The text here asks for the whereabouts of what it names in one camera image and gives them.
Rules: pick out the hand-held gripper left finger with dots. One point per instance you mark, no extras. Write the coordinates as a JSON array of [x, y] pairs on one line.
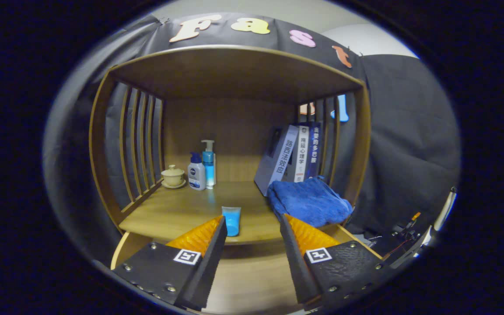
[[208, 267]]

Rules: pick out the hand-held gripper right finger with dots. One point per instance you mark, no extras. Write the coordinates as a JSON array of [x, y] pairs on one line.
[[298, 262]]

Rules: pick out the wooden drawer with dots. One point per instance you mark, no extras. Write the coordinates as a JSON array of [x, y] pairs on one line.
[[252, 275]]

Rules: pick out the white blue cosmetic tube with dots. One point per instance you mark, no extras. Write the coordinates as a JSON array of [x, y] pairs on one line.
[[231, 221]]

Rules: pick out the wooden countertop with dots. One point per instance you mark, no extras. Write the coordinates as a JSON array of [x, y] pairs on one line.
[[182, 210]]

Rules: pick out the wooden cabinet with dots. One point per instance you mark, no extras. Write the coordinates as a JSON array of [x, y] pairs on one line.
[[234, 131]]

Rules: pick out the blue folded towel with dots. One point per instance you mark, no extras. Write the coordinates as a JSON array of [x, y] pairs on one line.
[[309, 201]]

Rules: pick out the white bottle blue cap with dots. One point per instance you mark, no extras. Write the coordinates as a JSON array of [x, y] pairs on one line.
[[196, 175]]

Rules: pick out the beige lidded teacup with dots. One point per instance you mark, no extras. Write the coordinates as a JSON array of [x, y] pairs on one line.
[[173, 177]]

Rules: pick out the blue pump bottle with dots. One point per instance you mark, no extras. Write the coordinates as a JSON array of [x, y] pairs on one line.
[[209, 168]]

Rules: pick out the grey book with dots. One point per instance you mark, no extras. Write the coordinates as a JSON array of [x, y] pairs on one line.
[[278, 162]]

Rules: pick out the white spine book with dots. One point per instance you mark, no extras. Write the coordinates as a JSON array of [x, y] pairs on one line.
[[301, 153]]

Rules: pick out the dark blue book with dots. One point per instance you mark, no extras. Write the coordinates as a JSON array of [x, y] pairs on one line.
[[314, 148]]

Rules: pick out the black orange tool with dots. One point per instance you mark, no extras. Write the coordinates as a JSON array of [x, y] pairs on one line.
[[409, 225]]

